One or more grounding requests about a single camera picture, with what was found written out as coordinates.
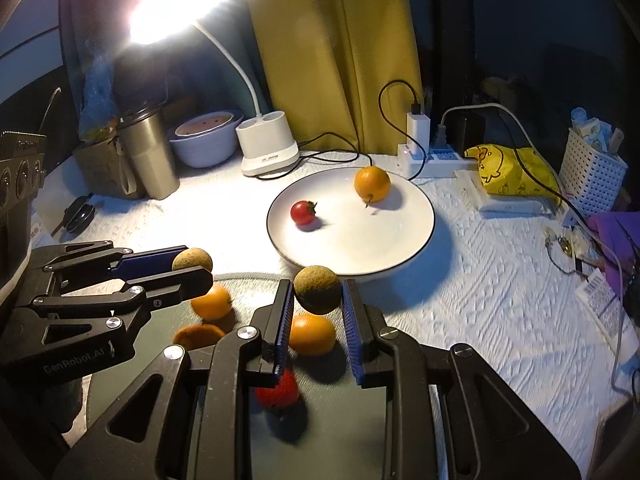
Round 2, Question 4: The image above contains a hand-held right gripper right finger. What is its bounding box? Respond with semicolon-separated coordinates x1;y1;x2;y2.
341;279;583;480

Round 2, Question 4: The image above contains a black charger cable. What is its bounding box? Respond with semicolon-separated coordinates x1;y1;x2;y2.
260;79;425;182

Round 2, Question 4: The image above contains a white tissue pack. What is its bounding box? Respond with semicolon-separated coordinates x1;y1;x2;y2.
455;170;557;214

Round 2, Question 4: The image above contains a white charger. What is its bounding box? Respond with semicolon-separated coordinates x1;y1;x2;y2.
406;112;429;147

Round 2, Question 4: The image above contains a white desk lamp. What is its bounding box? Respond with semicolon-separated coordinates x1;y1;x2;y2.
127;0;301;178

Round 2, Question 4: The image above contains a white power strip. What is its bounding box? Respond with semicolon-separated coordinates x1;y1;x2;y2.
397;142;481;179

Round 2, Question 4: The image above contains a steel tumbler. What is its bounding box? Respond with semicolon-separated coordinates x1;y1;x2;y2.
117;107;181;201

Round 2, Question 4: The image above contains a red cherry tomato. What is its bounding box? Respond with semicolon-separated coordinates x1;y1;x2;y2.
290;200;319;226
255;369;302;413

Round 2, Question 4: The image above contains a white power cable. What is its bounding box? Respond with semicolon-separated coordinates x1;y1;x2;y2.
437;102;640;401

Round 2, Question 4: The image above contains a small orange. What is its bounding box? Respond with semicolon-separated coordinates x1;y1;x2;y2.
172;324;227;352
289;314;337;357
191;282;233;322

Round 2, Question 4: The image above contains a small metal trinket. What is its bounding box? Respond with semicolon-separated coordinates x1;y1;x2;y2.
544;224;601;276

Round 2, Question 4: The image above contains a bunch of small white packets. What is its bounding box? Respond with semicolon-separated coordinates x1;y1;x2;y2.
570;107;626;153

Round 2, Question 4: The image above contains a lavender bowl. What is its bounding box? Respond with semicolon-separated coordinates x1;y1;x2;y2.
169;110;244;169

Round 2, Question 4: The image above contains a yellow duck print bag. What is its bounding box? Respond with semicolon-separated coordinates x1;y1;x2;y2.
464;144;563;207

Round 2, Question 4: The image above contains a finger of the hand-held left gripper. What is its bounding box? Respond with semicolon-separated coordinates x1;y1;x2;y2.
31;241;189;286
30;266;215;323

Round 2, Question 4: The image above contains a thin black cable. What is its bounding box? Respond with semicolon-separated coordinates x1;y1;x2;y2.
514;146;631;276

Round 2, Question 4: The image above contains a purple cloth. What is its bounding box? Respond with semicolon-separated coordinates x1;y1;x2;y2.
587;210;640;286

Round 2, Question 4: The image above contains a dark grey round tray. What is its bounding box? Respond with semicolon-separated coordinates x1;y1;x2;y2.
82;272;396;480

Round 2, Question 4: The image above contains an orange with stem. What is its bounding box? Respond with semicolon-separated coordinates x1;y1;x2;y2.
354;165;392;209

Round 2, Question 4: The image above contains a blue plastic bag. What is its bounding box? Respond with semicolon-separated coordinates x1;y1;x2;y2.
80;55;123;143

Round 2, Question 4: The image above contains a white plastic basket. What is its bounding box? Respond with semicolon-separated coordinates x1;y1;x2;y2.
558;127;629;211

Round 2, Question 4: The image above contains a cream bowl with red rim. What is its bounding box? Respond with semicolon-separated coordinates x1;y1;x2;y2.
175;111;242;140

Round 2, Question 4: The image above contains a brown paper bag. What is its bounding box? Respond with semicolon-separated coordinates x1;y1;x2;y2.
74;137;138;201

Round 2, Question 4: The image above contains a brown longan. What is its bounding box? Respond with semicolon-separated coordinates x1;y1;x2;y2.
292;265;342;316
171;247;213;274

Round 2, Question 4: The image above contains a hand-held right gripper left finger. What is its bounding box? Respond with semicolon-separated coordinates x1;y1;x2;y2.
52;280;296;480

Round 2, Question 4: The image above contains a white round plate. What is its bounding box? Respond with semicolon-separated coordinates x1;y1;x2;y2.
266;166;436;277

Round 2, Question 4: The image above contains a yellow soft object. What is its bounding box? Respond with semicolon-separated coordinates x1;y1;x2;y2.
481;76;522;102

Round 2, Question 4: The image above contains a yellow curtain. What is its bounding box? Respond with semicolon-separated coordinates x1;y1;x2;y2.
247;0;426;156

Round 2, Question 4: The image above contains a white barcode tag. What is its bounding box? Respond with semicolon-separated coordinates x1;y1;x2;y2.
574;269;626;342

